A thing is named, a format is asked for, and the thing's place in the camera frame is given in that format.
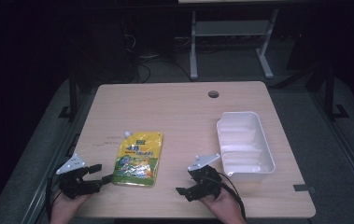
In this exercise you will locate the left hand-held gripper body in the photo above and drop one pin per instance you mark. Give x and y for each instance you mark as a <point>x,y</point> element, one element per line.
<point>78,185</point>

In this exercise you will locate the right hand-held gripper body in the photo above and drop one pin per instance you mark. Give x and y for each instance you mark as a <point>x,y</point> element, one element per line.
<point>207,183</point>

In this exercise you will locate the yellow green spouted pouch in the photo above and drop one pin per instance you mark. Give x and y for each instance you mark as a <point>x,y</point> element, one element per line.
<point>138,161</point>

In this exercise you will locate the white plastic bin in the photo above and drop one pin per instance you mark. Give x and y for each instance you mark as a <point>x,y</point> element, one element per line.
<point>246,146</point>

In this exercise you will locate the person's left hand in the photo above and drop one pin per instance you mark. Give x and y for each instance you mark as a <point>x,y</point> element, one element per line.
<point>64,208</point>

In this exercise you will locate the person's right hand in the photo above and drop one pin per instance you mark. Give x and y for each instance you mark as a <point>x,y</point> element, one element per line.
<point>227,210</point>

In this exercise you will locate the black metal stand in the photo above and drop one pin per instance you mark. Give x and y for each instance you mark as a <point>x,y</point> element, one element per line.
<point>72,99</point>
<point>330,93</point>

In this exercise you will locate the black tape strip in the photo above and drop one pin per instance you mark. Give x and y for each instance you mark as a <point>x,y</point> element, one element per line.
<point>300,187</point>

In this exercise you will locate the white metal desk frame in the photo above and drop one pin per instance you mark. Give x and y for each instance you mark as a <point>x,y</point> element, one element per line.
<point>233,28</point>

